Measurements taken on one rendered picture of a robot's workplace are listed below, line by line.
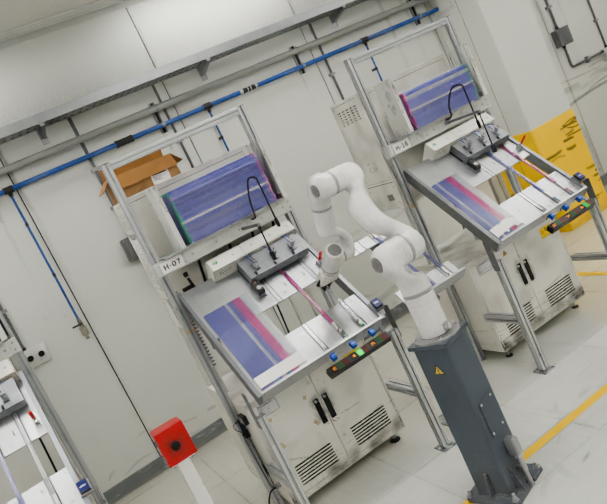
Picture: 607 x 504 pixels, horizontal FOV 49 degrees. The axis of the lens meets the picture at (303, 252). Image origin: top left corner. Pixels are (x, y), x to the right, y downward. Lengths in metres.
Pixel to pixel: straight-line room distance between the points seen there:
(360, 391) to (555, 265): 1.46
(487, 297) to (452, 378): 1.26
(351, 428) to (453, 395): 0.88
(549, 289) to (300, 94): 2.38
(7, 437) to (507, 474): 1.99
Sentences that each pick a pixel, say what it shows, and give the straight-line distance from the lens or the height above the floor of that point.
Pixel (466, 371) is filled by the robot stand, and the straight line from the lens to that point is 2.66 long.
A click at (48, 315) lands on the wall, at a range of 4.61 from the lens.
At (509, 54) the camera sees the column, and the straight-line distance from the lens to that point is 5.77.
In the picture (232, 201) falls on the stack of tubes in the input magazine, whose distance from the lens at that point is 3.28.
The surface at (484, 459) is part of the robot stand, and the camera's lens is 2.81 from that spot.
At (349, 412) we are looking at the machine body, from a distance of 3.40.
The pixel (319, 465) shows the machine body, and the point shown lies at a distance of 3.39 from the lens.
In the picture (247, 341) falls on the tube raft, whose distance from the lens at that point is 3.01.
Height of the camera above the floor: 1.59
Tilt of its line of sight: 8 degrees down
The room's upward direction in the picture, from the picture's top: 26 degrees counter-clockwise
